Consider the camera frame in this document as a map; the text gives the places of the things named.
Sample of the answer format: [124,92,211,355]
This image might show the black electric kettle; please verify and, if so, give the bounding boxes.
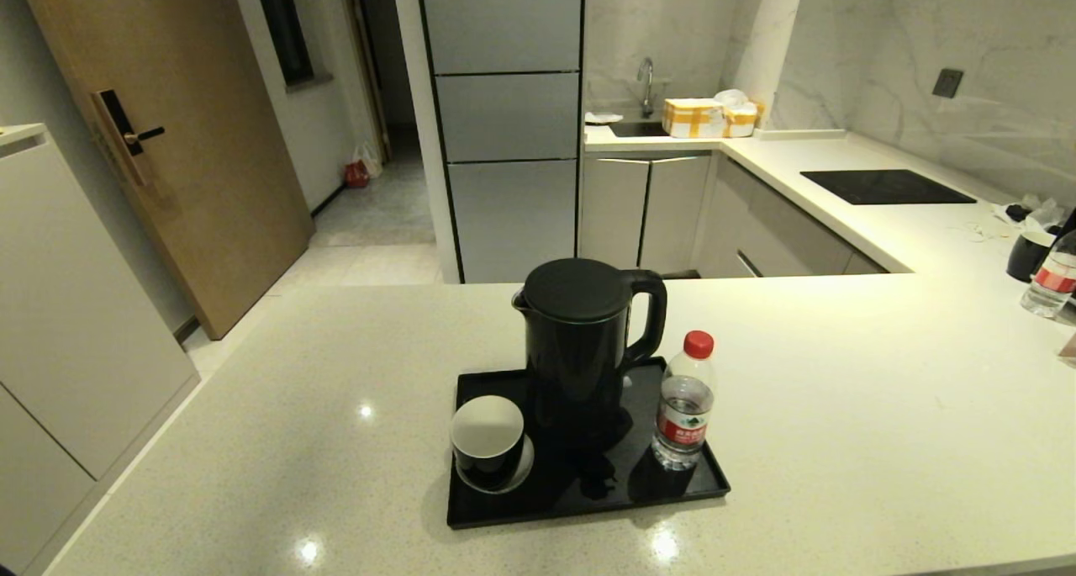
[511,257,669,452]

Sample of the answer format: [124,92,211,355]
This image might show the thin white cable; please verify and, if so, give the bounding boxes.
[946,219,1014,243]

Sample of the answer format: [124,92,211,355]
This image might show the dark window panel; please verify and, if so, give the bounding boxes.
[251,0,315,87]

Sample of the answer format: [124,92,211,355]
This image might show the chrome sink faucet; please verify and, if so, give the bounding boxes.
[636,56,657,119]

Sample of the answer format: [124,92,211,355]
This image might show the black cup white inside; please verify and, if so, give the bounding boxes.
[450,394,526,490]
[1006,230,1062,283]

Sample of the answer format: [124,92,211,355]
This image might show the black induction cooktop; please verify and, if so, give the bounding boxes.
[799,169,978,206]

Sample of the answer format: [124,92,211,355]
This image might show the large box with yellow tape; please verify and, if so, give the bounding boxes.
[662,98,726,139]

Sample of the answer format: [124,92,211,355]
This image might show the grey counter drawer unit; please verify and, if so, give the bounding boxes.
[694,155,889,277]

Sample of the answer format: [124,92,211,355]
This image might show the black rectangular serving tray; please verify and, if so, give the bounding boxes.
[446,356,732,531]

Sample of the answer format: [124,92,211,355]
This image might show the small box with yellow tape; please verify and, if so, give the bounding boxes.
[723,102,764,138]

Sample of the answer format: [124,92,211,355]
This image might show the clear water bottle red cap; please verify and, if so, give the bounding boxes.
[651,330,717,473]
[1021,231,1076,319]

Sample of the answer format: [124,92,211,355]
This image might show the black electronic door lock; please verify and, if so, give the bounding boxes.
[91,89,166,187]

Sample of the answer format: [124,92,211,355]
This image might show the grey lower cabinet door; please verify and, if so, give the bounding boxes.
[580,155,652,274]
[639,153,712,274]

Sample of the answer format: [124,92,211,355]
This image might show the white round saucer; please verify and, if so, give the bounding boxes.
[454,433,536,496]

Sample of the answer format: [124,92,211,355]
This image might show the brown wooden door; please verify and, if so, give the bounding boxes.
[12,0,316,341]

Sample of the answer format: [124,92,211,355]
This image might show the white tall cabinet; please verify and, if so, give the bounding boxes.
[0,123,201,576]

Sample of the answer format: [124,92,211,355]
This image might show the white crumpled tissue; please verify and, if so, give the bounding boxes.
[992,194,1068,233]

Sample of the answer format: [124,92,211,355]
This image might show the grey panelled refrigerator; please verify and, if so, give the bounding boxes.
[412,0,587,285]

